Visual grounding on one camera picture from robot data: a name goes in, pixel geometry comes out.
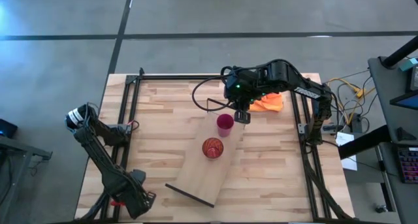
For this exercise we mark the wooden cutting board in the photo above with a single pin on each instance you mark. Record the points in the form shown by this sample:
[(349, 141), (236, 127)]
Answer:
[(202, 171)]

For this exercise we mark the red ribbed glass cup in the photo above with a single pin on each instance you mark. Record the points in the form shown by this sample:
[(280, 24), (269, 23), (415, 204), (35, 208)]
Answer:
[(212, 148)]

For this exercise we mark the backlit keyboard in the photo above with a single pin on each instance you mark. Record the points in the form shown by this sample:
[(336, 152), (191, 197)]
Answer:
[(409, 165)]

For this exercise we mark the dark tablet screen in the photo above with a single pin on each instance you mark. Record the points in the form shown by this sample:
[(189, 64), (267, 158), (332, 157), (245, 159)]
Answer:
[(406, 100)]

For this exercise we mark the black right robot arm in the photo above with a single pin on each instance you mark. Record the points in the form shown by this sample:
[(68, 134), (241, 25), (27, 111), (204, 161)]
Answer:
[(284, 75)]

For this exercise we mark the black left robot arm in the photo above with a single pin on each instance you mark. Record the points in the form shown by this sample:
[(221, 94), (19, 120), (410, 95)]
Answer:
[(98, 152)]

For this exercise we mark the teal box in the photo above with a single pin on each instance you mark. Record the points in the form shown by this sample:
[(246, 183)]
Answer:
[(409, 64)]

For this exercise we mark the black aluminium table frame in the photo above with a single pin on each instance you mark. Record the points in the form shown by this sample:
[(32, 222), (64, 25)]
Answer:
[(307, 171)]

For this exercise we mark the black round pole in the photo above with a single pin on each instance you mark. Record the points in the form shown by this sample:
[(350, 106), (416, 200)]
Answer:
[(401, 51)]

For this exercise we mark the black side stand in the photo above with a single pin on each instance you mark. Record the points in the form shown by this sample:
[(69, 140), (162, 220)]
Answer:
[(19, 152)]

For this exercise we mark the orange cloth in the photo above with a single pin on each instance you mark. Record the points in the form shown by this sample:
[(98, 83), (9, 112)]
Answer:
[(269, 102)]

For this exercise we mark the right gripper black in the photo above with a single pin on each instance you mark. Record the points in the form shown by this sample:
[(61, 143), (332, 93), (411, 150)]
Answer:
[(241, 87)]

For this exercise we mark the black power adapter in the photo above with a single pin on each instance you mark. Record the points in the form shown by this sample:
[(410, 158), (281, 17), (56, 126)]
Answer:
[(355, 122)]

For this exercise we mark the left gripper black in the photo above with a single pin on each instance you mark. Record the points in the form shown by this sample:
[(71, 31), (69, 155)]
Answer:
[(142, 201)]

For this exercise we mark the black diagonal beam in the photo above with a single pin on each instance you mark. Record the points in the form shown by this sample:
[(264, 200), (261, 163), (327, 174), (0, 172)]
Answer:
[(362, 142)]

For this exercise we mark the grey desk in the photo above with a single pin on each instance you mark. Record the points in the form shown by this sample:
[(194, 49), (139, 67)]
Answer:
[(379, 87)]

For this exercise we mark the smooth red plastic cup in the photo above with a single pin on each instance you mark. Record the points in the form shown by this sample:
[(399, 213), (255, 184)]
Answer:
[(225, 123)]

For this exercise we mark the white paper sheet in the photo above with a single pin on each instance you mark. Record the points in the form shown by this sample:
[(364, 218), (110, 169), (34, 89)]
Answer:
[(347, 152)]

